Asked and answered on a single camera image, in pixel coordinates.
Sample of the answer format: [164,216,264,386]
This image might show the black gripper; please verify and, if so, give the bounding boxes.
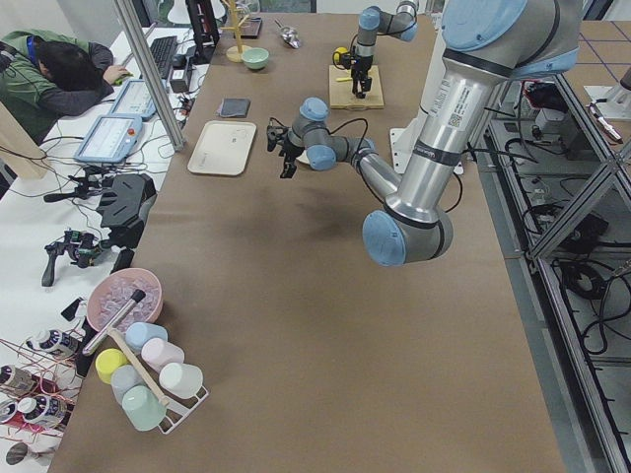
[280,131,305,179]
[351,56,373,99]

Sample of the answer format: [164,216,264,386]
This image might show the beige round plate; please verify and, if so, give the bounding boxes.
[297,151,311,167]

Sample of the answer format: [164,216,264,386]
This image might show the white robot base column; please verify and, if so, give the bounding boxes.
[389,1,448,174]

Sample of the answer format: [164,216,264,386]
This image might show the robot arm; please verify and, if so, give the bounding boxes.
[350,1,419,99]
[268,1,582,266]

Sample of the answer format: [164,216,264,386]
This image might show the spare robot base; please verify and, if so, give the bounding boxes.
[584,69,631,121]

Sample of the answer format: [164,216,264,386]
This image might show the cream rabbit tray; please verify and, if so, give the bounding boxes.
[187,120,256,176]

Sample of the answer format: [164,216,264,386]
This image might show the wooden cutting board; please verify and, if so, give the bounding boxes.
[328,65,385,110]

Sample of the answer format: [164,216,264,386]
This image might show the yellow lemon far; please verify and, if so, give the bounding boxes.
[332,46,348,65]

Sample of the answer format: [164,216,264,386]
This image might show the grey folded cloth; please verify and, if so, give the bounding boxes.
[217,98,250,118]

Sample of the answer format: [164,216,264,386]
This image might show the steel ice scoop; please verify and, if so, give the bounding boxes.
[274,19,302,49]

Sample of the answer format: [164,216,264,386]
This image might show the mint green bowl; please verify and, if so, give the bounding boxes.
[242,47,270,71]

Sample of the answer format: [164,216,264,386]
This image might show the wooden cup stand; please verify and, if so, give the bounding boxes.
[222,0,250,63]

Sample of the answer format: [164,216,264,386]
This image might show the upper teach pendant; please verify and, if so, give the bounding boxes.
[109,80,157,121]

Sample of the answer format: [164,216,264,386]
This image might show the teach pendant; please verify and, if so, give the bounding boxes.
[109,80,157,121]
[74,114,143,164]

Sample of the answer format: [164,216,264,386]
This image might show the black monitor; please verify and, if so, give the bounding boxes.
[185,0,220,65]

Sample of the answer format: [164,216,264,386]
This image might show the black keyboard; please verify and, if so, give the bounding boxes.
[150,35,178,80]

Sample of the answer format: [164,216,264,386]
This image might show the lower teach pendant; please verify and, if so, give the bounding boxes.
[74,114,143,164]

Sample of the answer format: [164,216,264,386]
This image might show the pink bowl with ice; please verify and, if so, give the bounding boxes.
[87,268,163,332]

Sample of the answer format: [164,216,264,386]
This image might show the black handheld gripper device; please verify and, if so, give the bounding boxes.
[41,230,105,287]

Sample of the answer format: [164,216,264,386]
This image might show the blue cup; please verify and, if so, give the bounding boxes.
[124,322,169,353]

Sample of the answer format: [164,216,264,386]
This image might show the pink cup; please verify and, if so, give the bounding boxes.
[141,337,184,372]

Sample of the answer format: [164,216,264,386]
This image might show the white cup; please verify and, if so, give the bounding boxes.
[159,363,203,399]

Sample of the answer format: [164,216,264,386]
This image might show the steel scoop in bowl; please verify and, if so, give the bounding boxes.
[82,289,146,357]

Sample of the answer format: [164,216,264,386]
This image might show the person in green jacket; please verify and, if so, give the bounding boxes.
[1,30,130,144]

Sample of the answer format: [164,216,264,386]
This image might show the yellow cup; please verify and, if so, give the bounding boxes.
[96,348,129,384]

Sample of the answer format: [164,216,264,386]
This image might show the white cup rack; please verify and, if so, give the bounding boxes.
[106,328,210,436]

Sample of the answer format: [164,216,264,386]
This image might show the mint cup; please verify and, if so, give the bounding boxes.
[121,385,167,432]

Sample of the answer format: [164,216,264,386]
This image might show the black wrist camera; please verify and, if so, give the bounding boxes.
[334,49,355,70]
[266,124,288,153]

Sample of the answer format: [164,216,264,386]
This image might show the aluminium frame post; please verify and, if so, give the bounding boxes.
[113,0,184,152]

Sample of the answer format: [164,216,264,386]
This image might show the copper wire bottle rack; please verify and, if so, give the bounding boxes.
[1,338,83,441]

